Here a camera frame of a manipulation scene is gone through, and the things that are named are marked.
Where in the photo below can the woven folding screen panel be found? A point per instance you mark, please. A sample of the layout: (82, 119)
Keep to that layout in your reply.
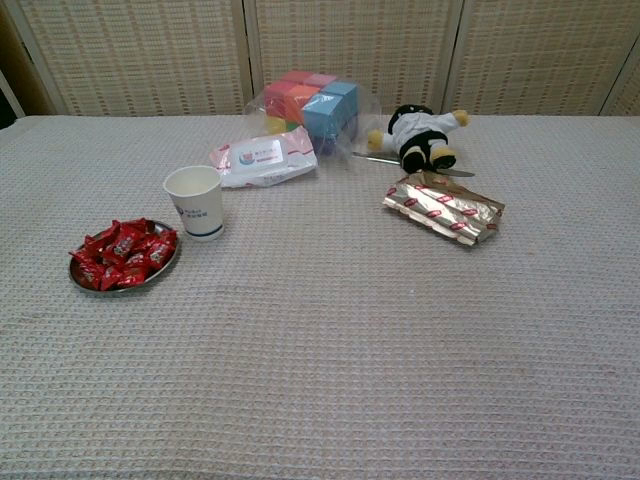
(350, 40)
(540, 50)
(631, 100)
(140, 50)

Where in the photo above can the beige woven tablecloth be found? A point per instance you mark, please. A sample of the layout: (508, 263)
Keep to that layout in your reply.
(350, 350)

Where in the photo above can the gold foil snack pack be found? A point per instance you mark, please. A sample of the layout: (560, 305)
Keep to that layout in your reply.
(440, 210)

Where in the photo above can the round metal plate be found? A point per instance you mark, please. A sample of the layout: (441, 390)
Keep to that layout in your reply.
(170, 261)

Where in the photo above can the silver table knife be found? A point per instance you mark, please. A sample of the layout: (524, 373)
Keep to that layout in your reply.
(375, 158)

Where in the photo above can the orange cube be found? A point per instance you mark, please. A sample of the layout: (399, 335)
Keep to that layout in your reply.
(302, 100)

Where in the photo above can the yellow cube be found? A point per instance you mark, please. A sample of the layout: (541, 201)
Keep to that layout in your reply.
(275, 125)

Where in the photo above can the clear plastic bag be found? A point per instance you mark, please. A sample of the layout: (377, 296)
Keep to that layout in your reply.
(371, 112)

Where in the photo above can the purple cube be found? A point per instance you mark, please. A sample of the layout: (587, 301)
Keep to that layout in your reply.
(330, 145)

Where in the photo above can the light blue cube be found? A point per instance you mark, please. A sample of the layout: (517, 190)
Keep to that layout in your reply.
(322, 117)
(342, 92)

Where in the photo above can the red cube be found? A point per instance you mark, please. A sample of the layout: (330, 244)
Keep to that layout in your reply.
(297, 76)
(280, 100)

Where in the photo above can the black white plush doll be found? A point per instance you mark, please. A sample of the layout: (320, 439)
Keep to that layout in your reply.
(417, 132)

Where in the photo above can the brown wooden board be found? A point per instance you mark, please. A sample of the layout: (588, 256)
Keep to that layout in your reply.
(20, 75)

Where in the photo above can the green cube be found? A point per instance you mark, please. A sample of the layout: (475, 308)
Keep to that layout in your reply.
(292, 126)

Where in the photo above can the pink cube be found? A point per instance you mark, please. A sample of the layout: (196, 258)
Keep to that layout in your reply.
(322, 80)

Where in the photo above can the white paper cup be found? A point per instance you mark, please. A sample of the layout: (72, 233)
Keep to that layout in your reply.
(200, 210)

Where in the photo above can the white pink wet wipes pack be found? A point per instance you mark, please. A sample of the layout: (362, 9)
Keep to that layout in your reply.
(270, 160)

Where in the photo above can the pale wooden frame bar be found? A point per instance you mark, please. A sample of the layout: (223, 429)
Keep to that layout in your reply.
(11, 97)

